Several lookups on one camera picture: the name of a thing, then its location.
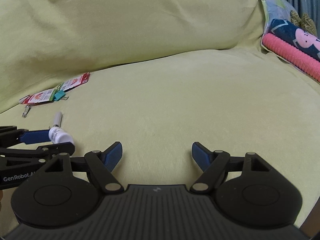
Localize white pill bottle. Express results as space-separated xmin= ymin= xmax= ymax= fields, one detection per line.
xmin=48 ymin=127 xmax=74 ymax=145

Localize person's left hand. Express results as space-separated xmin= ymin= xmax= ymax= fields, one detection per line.
xmin=0 ymin=190 xmax=3 ymax=210

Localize teal binder clip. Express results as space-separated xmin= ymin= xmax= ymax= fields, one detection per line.
xmin=53 ymin=85 xmax=69 ymax=101

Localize navy patterned blanket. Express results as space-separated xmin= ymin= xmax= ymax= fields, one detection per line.
xmin=269 ymin=19 xmax=320 ymax=61

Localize red white battery card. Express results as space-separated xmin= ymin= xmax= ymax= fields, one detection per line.
xmin=59 ymin=72 xmax=90 ymax=92

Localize olive green knit cloth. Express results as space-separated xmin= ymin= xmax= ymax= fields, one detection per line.
xmin=290 ymin=10 xmax=317 ymax=36

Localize pink knitted blanket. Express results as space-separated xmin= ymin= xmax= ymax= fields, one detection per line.
xmin=262 ymin=33 xmax=319 ymax=82

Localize pastel patterned quilt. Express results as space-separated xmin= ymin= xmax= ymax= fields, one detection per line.
xmin=257 ymin=0 xmax=301 ymax=53

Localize green sofa back cushion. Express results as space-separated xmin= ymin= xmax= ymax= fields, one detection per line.
xmin=1 ymin=0 xmax=265 ymax=111

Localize silver binder clip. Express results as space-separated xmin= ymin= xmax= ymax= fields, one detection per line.
xmin=22 ymin=105 xmax=31 ymax=118

